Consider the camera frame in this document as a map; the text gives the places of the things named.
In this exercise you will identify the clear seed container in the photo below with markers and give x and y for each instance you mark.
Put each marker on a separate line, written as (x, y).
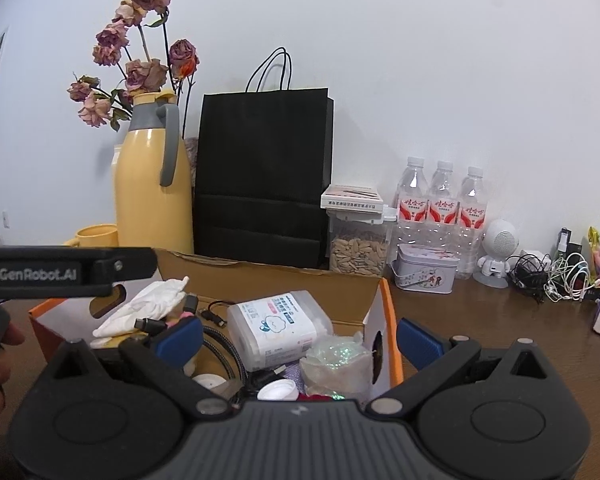
(360, 250)

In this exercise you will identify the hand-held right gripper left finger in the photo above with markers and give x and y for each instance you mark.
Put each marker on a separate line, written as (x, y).
(180, 340)

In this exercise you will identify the wide white plastic lid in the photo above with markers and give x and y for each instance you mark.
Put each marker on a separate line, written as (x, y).
(277, 390)

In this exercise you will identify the purple patterned wrapping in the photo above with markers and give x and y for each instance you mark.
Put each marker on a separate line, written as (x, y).
(191, 157)

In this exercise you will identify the dried rose bouquet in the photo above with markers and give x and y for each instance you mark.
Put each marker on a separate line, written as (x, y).
(140, 35)

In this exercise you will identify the clear water bottle red label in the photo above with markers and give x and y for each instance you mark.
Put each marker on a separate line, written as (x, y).
(442, 207)
(472, 210)
(412, 205)

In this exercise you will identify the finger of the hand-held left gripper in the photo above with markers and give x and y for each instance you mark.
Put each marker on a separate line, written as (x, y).
(135, 262)

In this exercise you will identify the purple woven pouch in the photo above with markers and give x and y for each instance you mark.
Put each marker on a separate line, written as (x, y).
(294, 372)

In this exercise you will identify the lavender metal tin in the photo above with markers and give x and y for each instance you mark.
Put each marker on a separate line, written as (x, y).
(425, 270)

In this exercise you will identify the yellow thermos jug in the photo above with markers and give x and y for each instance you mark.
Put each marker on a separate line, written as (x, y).
(147, 195)

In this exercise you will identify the iridescent glitter bag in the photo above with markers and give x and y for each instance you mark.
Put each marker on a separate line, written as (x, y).
(337, 365)

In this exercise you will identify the black paper bag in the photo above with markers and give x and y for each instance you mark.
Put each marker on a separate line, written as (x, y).
(262, 175)

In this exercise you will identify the white round charger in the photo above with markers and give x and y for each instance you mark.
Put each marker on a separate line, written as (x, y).
(210, 382)

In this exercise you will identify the yellow mug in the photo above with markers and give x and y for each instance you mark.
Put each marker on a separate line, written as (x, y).
(97, 236)

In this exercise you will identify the translucent cotton swab box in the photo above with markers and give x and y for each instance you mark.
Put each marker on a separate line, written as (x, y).
(275, 330)

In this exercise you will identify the flat white box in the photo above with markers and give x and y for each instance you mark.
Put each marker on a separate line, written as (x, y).
(352, 197)

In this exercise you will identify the red cardboard box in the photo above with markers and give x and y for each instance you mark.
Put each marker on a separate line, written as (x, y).
(280, 280)

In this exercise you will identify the white robot speaker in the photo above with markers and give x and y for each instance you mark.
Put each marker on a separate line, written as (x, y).
(500, 245)

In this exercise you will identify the pink fuzzy tie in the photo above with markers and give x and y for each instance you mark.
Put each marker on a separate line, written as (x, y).
(187, 316)

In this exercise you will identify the red fuzzy piece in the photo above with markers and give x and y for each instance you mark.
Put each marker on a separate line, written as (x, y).
(314, 397)

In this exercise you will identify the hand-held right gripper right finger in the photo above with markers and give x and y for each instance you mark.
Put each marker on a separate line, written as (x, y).
(420, 345)

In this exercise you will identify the white cloth glove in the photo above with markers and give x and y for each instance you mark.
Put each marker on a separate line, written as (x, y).
(140, 305)

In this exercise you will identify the small black charger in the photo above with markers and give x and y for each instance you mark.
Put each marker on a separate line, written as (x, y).
(569, 245)

